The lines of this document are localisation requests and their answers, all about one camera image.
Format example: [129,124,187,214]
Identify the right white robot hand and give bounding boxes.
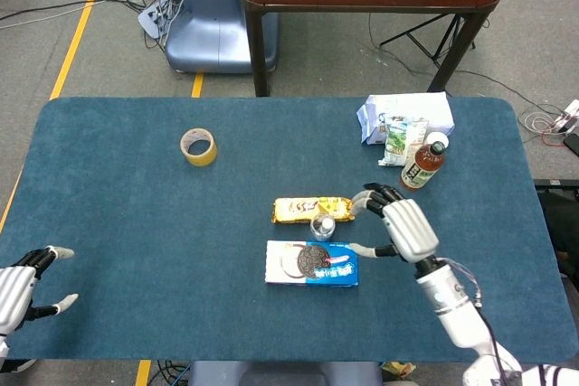
[347,182,441,264]

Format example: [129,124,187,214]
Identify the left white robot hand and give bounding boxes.
[0,245,80,337]

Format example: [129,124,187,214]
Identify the amber tea bottle black cap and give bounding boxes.
[398,140,447,193]

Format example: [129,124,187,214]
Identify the green white snack bag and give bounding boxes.
[377,113,430,167]

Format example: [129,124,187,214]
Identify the blue Oreo cookie box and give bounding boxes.
[264,240,360,287]

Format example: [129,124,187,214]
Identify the clear plastic jar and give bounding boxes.
[309,213,337,243]

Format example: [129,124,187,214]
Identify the white round cap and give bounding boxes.
[423,131,451,150]

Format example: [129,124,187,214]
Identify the golden biscuit packet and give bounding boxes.
[271,196,355,225]

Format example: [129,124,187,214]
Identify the pale lilac paper bag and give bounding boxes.
[356,91,455,146]

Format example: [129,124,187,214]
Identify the blue table mat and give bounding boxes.
[0,96,568,364]

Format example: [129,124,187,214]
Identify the yellow snack wrapper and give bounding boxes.
[379,361,417,381]

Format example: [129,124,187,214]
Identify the black tripod stand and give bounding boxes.
[378,13,477,69]

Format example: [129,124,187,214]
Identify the grey blue robot torso base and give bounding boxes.
[187,361,384,386]

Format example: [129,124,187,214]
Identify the white power strip with plugs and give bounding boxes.
[554,99,579,134]

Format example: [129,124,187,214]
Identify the yellow tape roll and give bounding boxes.
[179,127,218,167]

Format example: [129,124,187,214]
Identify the white coiled cable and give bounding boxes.
[517,108,562,146]

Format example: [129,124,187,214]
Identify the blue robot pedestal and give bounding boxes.
[165,0,280,74]

